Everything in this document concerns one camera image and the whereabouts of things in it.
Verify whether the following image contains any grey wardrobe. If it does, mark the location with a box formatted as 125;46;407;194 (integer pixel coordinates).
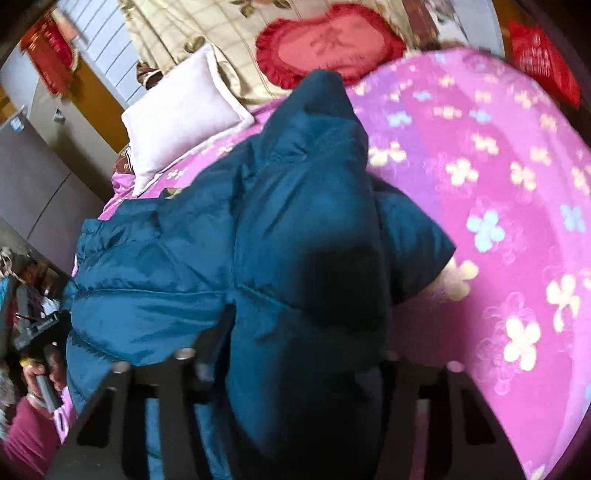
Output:
0;83;107;273

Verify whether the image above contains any person's left hand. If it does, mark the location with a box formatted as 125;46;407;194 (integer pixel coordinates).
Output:
21;344;69;409

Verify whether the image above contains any teal down jacket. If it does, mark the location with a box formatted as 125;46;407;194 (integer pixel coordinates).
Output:
62;69;458;480

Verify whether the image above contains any beige floral quilt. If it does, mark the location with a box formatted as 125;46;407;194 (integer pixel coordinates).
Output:
117;0;444;107

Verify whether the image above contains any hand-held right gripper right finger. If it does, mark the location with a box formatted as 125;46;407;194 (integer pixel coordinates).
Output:
376;350;527;480

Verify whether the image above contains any red shopping bag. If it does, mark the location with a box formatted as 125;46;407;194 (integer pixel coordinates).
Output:
505;21;583;109

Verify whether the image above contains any cluttered side table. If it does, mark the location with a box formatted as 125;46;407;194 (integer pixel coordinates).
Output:
0;247;63;324

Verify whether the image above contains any white pillow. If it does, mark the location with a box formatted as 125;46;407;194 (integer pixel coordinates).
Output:
121;44;256;197

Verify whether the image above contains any red hanging decoration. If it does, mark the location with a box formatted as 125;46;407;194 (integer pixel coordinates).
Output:
21;14;79;95

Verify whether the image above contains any pink floral blanket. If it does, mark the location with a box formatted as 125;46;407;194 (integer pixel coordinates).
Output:
51;46;591;480

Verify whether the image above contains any red heart-shaped pillow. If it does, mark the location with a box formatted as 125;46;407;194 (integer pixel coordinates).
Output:
255;4;407;90

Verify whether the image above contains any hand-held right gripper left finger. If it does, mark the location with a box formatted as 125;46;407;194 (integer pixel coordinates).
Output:
46;323;232;480

